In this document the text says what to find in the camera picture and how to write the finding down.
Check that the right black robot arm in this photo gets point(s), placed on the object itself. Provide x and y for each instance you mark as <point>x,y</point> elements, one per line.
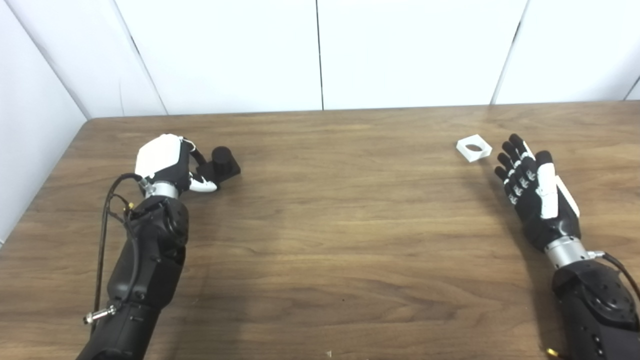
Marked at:
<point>595,310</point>

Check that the white square piece with hole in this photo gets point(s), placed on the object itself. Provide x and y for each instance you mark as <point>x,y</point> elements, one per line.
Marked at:
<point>482,155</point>

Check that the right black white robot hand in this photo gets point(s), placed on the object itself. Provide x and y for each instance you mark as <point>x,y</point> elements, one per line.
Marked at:
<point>532,212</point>

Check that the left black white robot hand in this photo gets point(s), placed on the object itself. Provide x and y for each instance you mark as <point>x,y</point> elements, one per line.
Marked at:
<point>160,155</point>

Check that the black peg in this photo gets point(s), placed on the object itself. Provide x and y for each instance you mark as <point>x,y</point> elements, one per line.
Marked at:
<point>222,160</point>

